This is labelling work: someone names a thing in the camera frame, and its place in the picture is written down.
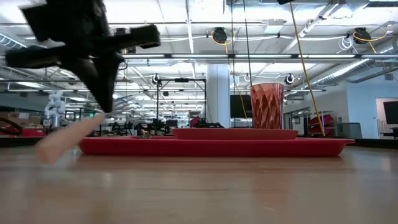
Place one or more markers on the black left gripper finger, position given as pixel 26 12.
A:
pixel 111 77
pixel 96 81

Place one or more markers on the orange faceted plastic cup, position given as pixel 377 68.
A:
pixel 267 105

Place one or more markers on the orange round plate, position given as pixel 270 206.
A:
pixel 236 133

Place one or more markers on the black background robot arm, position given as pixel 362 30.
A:
pixel 158 126
pixel 211 125

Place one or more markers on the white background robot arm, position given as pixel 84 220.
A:
pixel 55 107

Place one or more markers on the red plastic tray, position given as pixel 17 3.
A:
pixel 217 147

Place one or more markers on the brown cardboard box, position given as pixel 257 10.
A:
pixel 34 119

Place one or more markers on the red background bin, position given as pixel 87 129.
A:
pixel 31 132

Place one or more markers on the red background crate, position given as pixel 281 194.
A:
pixel 195 121

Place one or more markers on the white square column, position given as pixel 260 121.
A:
pixel 217 99

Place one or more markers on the black monitor screen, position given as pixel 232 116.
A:
pixel 237 107

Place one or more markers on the red bin shelf rack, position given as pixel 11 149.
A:
pixel 325 119

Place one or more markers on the grey mesh cabinet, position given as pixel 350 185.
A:
pixel 349 130

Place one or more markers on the black background workstation frame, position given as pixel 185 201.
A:
pixel 182 80

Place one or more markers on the silver ventilation duct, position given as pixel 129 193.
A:
pixel 357 67

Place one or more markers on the black wall screen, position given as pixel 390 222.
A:
pixel 391 112

